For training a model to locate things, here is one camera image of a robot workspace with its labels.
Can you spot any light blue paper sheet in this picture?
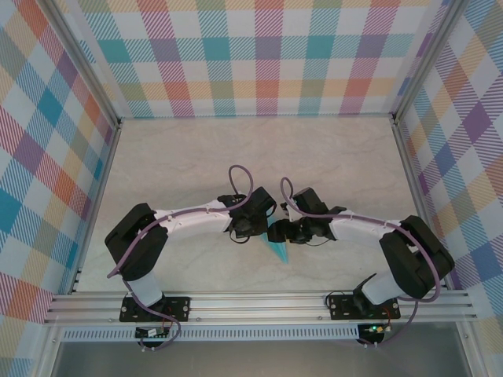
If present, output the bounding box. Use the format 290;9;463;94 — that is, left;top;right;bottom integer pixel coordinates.
263;225;290;263

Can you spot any grey metal sheet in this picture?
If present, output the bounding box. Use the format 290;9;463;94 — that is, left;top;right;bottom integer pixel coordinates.
50;339;472;377

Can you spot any black controller board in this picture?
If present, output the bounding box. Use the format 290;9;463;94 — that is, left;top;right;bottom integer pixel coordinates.
134;325;170;339

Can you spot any left black wrist camera box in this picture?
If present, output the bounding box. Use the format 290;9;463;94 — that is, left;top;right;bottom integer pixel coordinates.
231;217;260;241

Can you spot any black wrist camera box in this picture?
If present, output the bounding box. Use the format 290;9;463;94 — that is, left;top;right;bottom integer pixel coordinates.
231;217;260;241
267;219;294;243

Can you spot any right black wrist camera box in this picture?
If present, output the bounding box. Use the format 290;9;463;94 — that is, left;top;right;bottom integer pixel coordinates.
267;219;294;243

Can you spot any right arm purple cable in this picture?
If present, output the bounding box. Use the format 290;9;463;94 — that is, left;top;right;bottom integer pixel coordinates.
280;178;441;349

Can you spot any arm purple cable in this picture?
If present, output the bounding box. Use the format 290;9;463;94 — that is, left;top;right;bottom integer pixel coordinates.
106;164;255;352
280;178;441;349

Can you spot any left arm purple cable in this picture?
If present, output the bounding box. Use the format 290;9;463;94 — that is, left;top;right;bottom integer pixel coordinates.
106;164;255;352

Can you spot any thin black cable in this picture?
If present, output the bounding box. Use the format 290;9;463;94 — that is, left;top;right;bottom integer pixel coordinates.
325;289;357;306

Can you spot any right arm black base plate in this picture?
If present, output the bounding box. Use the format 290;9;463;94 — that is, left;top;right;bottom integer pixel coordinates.
328;295;401;321

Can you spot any long aluminium mounting rail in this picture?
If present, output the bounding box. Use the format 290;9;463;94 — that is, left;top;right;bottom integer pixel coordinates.
42;291;479;326

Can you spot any aluminium table edge rail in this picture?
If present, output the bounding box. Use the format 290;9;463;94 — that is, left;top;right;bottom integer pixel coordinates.
67;121;123;295
391;115;450;291

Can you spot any slotted grey cable duct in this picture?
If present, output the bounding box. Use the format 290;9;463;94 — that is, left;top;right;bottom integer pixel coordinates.
61;324;361;342

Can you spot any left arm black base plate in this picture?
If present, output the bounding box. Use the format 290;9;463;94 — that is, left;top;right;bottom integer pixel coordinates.
119;296;192;324

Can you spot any aluminium frame post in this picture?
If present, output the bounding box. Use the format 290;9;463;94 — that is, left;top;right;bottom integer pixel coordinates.
37;0;123;130
392;0;472;126

